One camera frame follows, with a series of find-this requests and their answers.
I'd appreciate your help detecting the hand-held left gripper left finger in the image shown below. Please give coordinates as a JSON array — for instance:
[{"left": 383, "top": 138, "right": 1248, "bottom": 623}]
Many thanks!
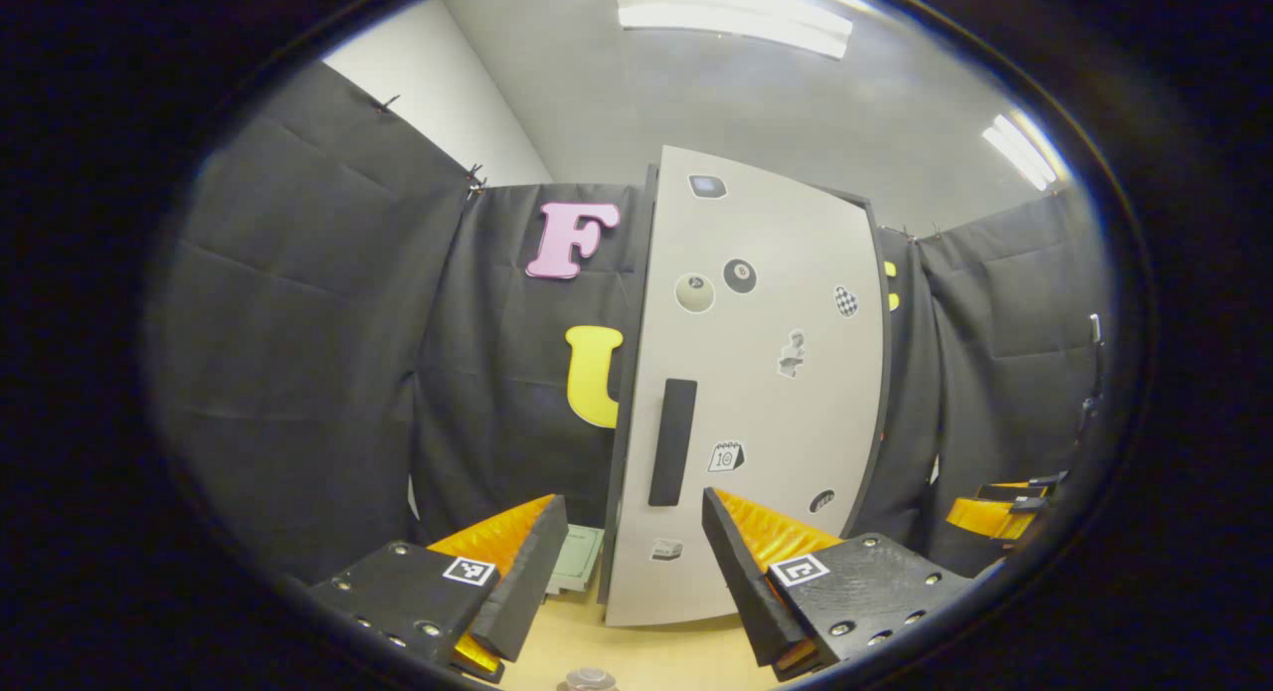
[{"left": 306, "top": 493, "right": 569, "bottom": 684}]

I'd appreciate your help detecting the dark grey cabinet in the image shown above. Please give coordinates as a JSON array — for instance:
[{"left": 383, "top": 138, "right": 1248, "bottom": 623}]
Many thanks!
[{"left": 597, "top": 162, "right": 894, "bottom": 612}]

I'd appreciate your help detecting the black door handle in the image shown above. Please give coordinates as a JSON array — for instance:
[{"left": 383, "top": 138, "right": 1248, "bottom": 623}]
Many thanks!
[{"left": 648, "top": 378, "right": 698, "bottom": 507}]

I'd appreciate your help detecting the black backdrop cloth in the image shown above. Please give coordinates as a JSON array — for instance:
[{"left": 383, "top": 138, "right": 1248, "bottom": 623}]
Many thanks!
[{"left": 144, "top": 60, "right": 1110, "bottom": 583}]

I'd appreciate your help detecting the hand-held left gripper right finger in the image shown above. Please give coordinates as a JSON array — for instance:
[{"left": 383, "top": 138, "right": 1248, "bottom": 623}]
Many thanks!
[{"left": 702, "top": 486, "right": 981, "bottom": 682}]

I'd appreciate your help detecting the long ceiling light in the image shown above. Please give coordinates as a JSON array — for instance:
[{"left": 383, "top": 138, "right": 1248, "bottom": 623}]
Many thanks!
[
  {"left": 983, "top": 109, "right": 1070, "bottom": 192},
  {"left": 612, "top": 0, "right": 854, "bottom": 61}
]

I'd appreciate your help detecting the green book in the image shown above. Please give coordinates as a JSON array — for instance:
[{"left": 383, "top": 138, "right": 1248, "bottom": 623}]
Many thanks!
[{"left": 545, "top": 525, "right": 606, "bottom": 598}]

